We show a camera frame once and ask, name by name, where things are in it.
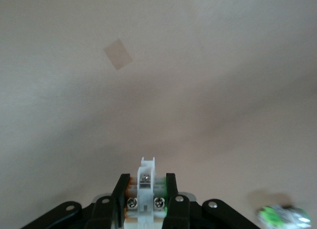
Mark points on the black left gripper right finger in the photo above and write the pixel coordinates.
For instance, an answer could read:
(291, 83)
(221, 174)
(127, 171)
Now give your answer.
(172, 189)

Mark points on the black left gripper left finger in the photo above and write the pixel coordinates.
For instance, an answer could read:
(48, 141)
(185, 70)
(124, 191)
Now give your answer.
(121, 189)

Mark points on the pale rectangular tape patch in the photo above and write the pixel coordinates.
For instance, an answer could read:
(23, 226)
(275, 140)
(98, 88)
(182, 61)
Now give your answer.
(117, 54)

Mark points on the white switch with green button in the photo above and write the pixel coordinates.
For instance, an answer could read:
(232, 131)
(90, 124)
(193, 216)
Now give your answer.
(272, 215)

